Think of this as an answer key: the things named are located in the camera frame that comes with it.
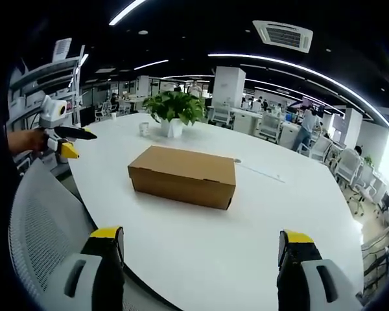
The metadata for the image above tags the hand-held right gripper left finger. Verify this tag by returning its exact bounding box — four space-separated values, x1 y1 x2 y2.
43 225 126 311

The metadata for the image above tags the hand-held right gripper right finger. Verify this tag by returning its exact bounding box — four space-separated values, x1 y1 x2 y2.
276 229 364 311

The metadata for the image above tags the brown cardboard shoe box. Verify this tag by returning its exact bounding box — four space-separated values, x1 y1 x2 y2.
127 145 237 211

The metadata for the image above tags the person's left hand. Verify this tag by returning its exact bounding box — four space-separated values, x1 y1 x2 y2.
6 128 47 153

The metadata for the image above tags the white metal shelf rack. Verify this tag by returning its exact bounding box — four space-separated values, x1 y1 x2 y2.
6 38 87 163

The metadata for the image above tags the white mesh office chair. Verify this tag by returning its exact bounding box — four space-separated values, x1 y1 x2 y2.
8 158 169 311

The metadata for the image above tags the green potted plant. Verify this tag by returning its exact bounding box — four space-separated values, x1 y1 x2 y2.
142 90 207 138

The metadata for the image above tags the white square pillar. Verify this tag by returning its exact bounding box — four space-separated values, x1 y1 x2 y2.
212 65 246 100

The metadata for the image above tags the white ceiling air conditioner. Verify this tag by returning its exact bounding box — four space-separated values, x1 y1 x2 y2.
252 19 314 54

